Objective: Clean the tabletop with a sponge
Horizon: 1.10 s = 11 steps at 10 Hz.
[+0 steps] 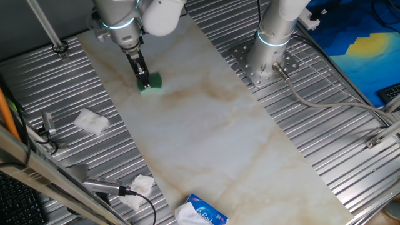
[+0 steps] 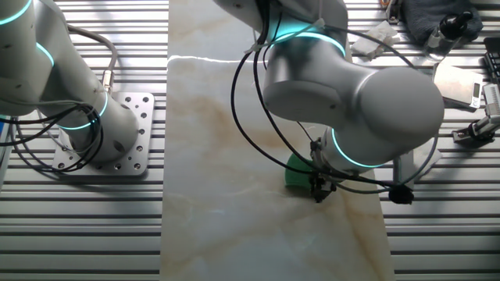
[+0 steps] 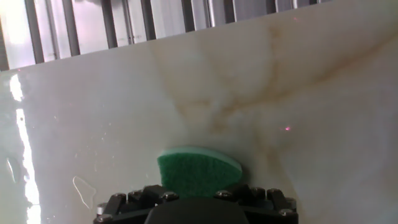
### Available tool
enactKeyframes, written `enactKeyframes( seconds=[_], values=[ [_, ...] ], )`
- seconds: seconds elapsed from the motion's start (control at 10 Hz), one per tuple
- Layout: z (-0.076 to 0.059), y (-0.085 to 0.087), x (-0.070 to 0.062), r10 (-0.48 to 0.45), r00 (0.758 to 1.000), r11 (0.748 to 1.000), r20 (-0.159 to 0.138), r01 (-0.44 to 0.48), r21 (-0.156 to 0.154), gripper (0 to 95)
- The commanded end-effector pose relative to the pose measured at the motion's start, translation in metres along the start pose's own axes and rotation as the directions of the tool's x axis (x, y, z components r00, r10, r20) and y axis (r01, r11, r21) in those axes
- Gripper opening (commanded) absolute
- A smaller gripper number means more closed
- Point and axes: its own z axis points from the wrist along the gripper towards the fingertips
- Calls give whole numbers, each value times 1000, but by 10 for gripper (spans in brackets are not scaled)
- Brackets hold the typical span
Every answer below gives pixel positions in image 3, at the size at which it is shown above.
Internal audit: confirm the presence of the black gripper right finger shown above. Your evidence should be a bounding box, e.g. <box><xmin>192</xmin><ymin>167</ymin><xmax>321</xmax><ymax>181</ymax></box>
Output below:
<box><xmin>213</xmin><ymin>184</ymin><xmax>299</xmax><ymax>224</ymax></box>

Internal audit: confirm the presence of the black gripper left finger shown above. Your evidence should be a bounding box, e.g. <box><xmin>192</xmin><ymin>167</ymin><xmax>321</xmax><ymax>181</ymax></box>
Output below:
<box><xmin>93</xmin><ymin>184</ymin><xmax>185</xmax><ymax>224</ymax></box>

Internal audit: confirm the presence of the green sponge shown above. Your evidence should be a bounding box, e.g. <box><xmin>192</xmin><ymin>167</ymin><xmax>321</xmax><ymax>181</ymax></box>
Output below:
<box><xmin>157</xmin><ymin>146</ymin><xmax>243</xmax><ymax>198</ymax></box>

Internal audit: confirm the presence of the beige marble slab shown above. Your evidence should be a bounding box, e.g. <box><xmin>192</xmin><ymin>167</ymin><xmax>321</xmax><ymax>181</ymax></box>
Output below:
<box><xmin>0</xmin><ymin>0</ymin><xmax>398</xmax><ymax>224</ymax></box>

